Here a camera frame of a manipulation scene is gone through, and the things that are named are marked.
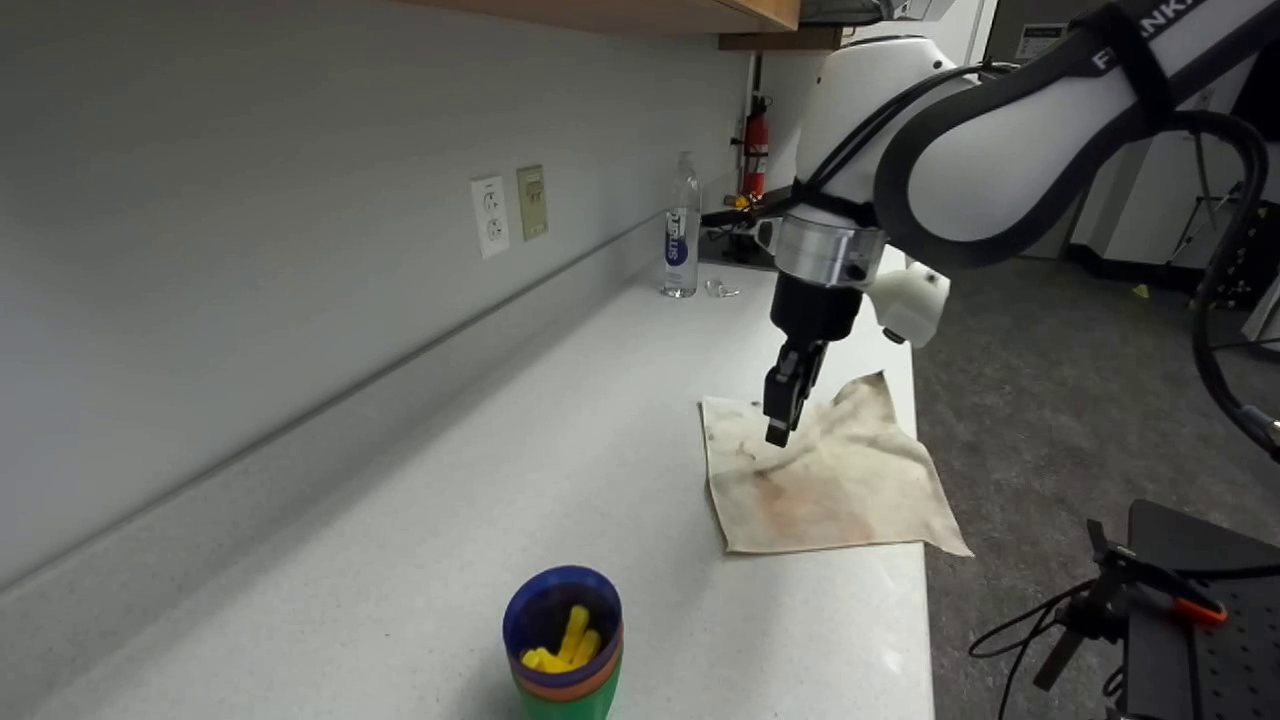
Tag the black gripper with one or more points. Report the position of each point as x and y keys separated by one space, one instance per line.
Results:
x=809 y=323

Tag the beige cloth towel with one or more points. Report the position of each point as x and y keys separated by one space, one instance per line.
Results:
x=851 y=479

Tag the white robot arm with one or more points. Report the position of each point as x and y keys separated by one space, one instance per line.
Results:
x=917 y=164

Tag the clear plastic water bottle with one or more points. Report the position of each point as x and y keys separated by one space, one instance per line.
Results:
x=676 y=247

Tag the red fire extinguisher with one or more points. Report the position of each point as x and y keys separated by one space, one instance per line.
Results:
x=755 y=151

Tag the yellow item in cup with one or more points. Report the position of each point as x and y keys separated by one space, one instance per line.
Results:
x=577 y=646

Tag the stacked colourful cups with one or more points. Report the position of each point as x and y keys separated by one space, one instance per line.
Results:
x=538 y=617

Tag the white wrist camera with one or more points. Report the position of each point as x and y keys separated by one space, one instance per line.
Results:
x=909 y=301

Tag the beige wall switch plate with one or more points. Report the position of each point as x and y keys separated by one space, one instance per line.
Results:
x=533 y=203

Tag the white wall power outlet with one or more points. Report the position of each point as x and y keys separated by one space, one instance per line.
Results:
x=488 y=206

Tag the wooden wall cabinet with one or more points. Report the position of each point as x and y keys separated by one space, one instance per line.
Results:
x=640 y=13

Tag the black camera tripod stand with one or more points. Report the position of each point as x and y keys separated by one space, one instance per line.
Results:
x=1194 y=610

